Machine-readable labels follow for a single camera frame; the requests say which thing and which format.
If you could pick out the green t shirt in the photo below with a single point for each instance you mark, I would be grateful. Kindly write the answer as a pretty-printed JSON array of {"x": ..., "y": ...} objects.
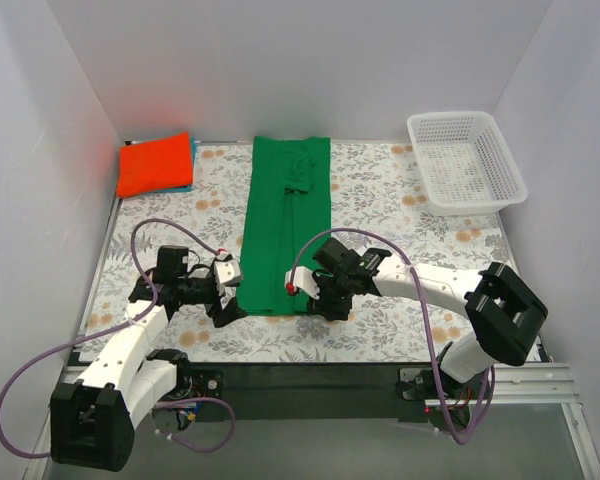
[{"x": 289, "y": 202}]

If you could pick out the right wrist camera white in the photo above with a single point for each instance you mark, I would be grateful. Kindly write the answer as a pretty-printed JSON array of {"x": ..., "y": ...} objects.
[{"x": 299, "y": 280}]

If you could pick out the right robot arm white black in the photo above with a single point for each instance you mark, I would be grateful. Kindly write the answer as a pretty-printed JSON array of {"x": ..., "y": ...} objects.
[{"x": 506, "y": 316}]

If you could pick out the white plastic basket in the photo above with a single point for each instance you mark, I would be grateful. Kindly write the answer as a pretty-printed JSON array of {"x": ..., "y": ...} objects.
[{"x": 465, "y": 163}]

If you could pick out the folded blue t shirt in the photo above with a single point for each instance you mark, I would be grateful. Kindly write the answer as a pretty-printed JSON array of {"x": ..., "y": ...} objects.
[{"x": 188, "y": 187}]

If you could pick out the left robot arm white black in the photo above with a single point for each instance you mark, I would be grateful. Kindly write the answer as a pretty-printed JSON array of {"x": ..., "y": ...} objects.
[{"x": 93, "y": 418}]

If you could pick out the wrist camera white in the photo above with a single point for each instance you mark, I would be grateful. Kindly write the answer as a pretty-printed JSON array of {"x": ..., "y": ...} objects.
[
  {"x": 227, "y": 271},
  {"x": 299, "y": 280}
]

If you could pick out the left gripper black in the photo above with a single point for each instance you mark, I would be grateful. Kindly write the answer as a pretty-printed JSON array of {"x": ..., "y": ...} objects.
[{"x": 218, "y": 302}]

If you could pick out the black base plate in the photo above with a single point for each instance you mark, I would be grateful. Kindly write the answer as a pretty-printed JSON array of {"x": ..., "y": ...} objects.
[{"x": 312, "y": 391}]

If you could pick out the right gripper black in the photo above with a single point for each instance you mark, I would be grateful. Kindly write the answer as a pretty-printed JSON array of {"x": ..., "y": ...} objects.
[{"x": 318, "y": 301}]

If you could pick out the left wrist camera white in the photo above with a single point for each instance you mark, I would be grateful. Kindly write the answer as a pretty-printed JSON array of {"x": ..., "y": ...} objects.
[{"x": 227, "y": 271}]

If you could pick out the floral patterned table mat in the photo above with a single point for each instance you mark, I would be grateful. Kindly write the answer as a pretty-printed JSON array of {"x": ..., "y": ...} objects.
[{"x": 377, "y": 196}]

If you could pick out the folded orange t shirt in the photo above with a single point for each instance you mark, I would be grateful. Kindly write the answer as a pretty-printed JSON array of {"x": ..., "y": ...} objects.
[{"x": 154, "y": 166}]

